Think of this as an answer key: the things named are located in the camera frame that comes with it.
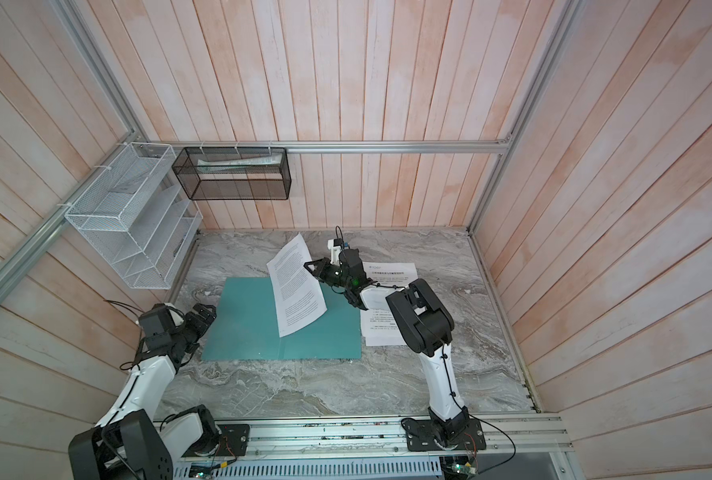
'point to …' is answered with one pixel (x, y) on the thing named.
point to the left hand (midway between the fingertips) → (210, 320)
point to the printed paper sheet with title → (380, 325)
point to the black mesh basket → (234, 173)
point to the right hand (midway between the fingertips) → (302, 266)
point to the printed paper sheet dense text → (297, 291)
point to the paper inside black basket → (205, 166)
